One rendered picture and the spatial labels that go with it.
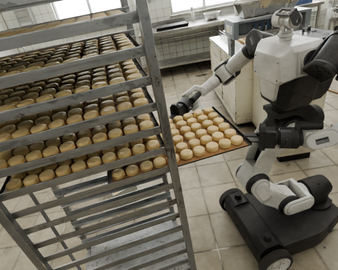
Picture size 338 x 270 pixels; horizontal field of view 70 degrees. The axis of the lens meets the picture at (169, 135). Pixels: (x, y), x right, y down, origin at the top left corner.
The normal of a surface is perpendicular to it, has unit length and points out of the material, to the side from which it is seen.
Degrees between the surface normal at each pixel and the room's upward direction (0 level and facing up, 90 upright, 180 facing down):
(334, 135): 73
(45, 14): 90
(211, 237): 0
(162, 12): 90
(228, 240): 0
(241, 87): 90
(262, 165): 90
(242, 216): 0
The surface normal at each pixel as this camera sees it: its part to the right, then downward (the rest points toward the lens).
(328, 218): -0.16, -0.84
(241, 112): 0.05, 0.52
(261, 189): 0.25, 0.47
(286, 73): -0.52, 0.45
